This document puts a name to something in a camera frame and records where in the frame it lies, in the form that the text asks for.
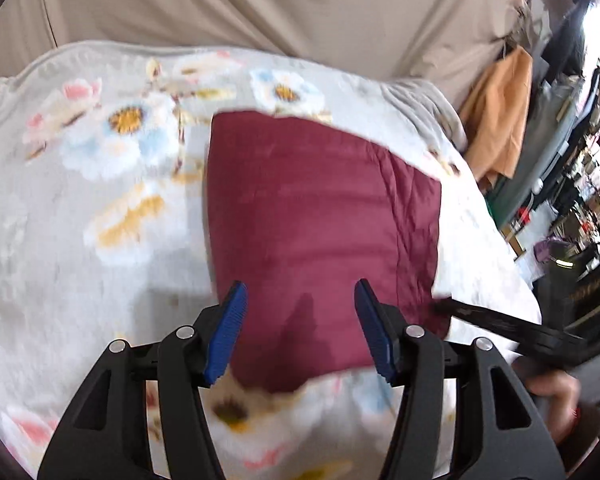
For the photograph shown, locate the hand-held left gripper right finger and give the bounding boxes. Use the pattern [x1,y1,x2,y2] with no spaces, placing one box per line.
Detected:
[354,278,566,480]

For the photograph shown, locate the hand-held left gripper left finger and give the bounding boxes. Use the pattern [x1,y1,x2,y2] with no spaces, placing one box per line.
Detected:
[37,280,249,480]

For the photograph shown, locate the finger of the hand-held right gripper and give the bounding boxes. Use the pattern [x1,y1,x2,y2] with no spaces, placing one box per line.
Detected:
[432,298,590,362]

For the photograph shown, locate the maroon puffer jacket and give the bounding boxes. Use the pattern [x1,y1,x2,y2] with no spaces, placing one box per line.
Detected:
[204,110,453,395]

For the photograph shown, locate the person's right hand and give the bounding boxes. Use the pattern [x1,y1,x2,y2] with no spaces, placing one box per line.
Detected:
[527,374,583,445]

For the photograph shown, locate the purple bag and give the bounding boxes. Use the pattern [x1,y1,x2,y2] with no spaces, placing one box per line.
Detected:
[533,238,559,265]

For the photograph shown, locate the cluttered shop goods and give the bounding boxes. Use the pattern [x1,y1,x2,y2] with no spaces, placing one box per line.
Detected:
[500,0,600,286]

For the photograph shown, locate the grey floral blanket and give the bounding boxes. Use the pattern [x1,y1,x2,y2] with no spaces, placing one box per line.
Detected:
[0,40,543,480]

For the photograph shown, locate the grey hanging garment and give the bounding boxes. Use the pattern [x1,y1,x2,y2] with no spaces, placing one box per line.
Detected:
[495,72,583,228]

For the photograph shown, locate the orange hanging garment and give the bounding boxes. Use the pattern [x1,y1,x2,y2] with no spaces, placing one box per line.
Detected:
[459,46,535,192]

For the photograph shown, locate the beige cloth backdrop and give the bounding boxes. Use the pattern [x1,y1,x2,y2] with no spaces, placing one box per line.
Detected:
[0,0,543,108]

